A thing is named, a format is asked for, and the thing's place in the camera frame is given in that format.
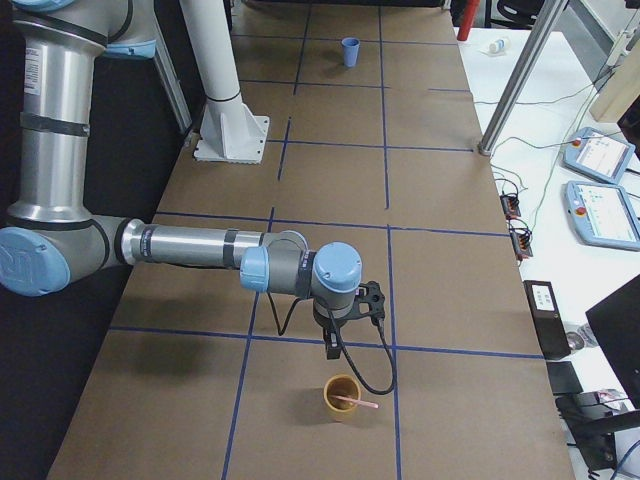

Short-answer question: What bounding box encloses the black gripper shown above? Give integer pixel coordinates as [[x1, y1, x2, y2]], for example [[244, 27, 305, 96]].
[[313, 298, 361, 360]]

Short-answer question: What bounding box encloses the pink chopstick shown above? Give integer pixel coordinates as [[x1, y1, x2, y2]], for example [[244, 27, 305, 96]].
[[331, 395, 379, 409]]

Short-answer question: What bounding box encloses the blue ribbed cup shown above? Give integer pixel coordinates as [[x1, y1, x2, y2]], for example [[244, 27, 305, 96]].
[[341, 37, 360, 68]]

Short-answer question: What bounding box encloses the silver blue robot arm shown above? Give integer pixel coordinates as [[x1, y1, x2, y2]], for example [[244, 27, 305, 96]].
[[1, 1, 365, 359]]

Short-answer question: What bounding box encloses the yellow cup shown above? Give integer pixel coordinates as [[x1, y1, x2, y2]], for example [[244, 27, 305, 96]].
[[323, 374, 361, 422]]

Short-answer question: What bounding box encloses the black box with label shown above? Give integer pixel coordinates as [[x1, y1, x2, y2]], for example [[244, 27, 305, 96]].
[[523, 280, 571, 360]]

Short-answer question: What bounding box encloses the lower orange black adapter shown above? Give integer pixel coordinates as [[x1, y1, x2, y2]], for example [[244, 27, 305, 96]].
[[509, 227, 533, 261]]

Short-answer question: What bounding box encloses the orange black adapter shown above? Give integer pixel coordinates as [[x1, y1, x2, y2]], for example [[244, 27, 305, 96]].
[[509, 227, 533, 261], [500, 193, 521, 220]]

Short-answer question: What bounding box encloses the upper orange black adapter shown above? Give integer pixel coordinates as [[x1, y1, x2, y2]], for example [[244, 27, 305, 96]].
[[500, 193, 521, 220]]

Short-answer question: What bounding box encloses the black monitor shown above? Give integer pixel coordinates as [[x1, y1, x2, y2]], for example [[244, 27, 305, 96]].
[[586, 281, 639, 408]]

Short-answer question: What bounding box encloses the lower teach pendant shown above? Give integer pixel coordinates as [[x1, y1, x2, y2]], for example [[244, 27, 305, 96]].
[[564, 181, 639, 251]]

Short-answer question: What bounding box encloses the teach pendant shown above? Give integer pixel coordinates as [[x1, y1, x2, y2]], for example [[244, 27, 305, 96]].
[[563, 127, 635, 185], [564, 181, 639, 251]]

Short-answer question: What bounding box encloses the upper teach pendant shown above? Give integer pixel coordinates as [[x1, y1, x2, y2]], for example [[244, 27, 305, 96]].
[[563, 127, 635, 185]]

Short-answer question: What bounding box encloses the white bottle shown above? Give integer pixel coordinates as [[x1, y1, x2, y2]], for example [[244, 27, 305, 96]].
[[487, 37, 511, 56]]

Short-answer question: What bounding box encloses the red cylinder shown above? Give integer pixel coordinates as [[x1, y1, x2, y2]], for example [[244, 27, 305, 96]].
[[457, 0, 480, 42]]

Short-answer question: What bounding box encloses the wooden board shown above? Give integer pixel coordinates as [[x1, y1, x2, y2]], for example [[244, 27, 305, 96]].
[[590, 26, 639, 123]]

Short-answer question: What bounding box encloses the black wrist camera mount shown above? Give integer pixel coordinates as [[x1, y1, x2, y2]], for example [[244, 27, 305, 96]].
[[346, 281, 386, 326]]

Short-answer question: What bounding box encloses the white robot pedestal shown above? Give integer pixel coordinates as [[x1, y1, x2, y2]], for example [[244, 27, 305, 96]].
[[180, 0, 270, 164]]

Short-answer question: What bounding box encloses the aluminium rail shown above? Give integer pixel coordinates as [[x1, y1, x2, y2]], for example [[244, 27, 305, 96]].
[[153, 39, 192, 134]]

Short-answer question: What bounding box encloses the green cable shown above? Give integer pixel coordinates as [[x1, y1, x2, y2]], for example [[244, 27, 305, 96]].
[[472, 64, 621, 221]]

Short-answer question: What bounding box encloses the aluminium frame post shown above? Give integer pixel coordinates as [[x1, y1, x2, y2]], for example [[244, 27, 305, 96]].
[[478, 0, 568, 156]]

